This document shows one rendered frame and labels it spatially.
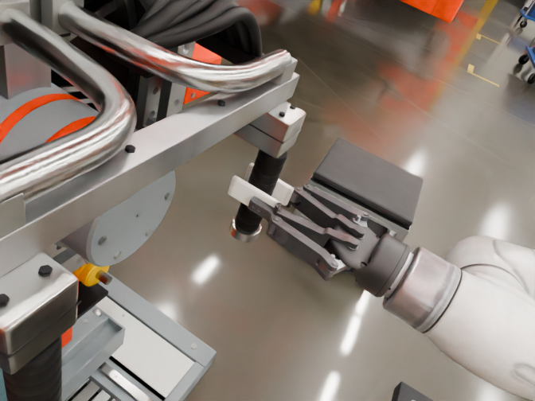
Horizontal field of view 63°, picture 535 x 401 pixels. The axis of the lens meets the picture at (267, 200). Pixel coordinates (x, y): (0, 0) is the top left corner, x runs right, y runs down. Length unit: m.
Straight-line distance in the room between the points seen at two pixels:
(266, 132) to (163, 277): 1.06
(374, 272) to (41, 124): 0.38
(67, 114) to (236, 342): 1.06
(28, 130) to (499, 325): 0.51
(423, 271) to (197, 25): 0.36
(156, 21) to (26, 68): 0.13
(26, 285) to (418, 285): 0.39
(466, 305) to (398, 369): 1.10
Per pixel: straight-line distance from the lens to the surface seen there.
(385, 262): 0.53
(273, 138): 0.51
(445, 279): 0.53
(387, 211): 1.59
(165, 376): 1.24
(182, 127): 0.37
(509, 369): 0.56
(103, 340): 1.20
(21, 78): 0.50
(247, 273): 1.59
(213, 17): 0.48
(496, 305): 0.54
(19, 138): 0.47
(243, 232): 0.60
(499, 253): 0.68
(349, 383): 1.49
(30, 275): 0.29
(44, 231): 0.29
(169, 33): 0.48
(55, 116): 0.47
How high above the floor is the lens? 1.18
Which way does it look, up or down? 38 degrees down
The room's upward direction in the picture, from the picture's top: 22 degrees clockwise
